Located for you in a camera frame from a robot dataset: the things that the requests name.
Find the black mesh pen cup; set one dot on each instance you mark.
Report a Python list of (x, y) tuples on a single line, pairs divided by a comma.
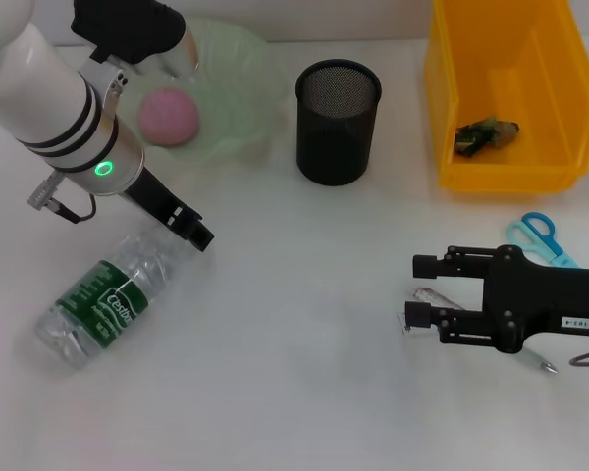
[(336, 142)]

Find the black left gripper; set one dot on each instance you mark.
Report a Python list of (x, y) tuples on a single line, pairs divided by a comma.
[(152, 196)]

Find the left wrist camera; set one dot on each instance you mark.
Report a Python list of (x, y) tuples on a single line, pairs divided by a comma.
[(127, 29)]

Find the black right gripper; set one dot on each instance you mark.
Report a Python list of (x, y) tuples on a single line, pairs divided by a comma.
[(530, 299)]

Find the Cestbon water bottle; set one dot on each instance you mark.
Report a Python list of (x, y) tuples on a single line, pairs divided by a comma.
[(103, 304)]

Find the clear silver pen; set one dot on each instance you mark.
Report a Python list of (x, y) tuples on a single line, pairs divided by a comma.
[(437, 297)]

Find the green plastic wrapper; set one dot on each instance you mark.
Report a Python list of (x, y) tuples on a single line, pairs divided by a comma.
[(481, 137)]

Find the yellow plastic storage bin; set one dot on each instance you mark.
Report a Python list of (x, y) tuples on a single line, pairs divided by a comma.
[(510, 73)]

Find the transparent plastic ruler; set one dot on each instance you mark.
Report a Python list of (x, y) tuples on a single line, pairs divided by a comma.
[(405, 326)]

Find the pink peach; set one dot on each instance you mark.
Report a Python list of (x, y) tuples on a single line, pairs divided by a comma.
[(169, 118)]

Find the green glass fruit plate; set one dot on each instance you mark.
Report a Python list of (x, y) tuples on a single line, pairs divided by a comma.
[(235, 88)]

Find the blue scissors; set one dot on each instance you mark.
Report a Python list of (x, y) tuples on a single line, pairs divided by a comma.
[(545, 235)]

